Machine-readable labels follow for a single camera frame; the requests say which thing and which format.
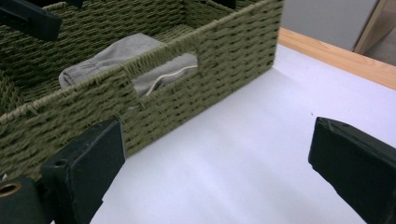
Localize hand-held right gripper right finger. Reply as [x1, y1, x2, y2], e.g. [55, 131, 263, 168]
[307, 116, 396, 224]

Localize white table mat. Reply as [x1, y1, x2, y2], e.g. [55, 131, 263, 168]
[50, 43, 396, 224]

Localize grey pants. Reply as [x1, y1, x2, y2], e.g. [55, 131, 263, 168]
[58, 33, 199, 98]

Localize green woven basket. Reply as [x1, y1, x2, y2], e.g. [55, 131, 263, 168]
[0, 0, 285, 183]

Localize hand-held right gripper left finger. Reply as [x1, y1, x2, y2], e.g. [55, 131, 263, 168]
[40, 119, 127, 224]

